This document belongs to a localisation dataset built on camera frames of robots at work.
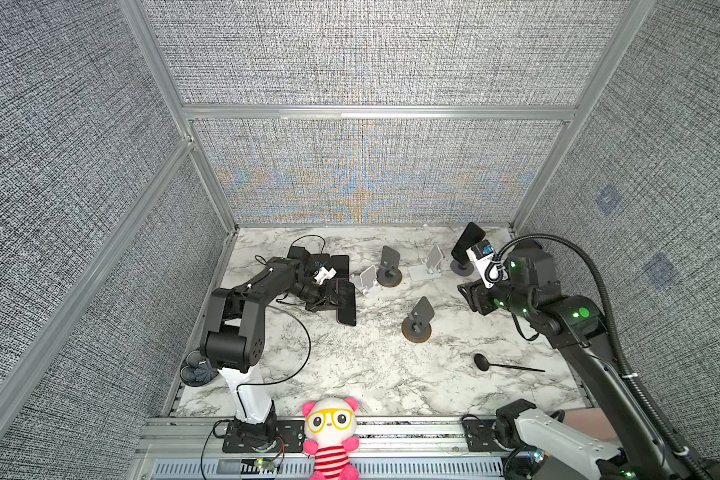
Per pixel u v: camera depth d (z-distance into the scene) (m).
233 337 0.49
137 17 0.70
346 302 0.88
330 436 0.69
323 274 0.88
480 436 0.73
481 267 0.60
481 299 0.60
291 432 0.74
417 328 0.87
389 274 1.01
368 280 0.95
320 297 0.80
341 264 1.09
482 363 0.85
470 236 0.97
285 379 0.50
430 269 1.01
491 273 0.59
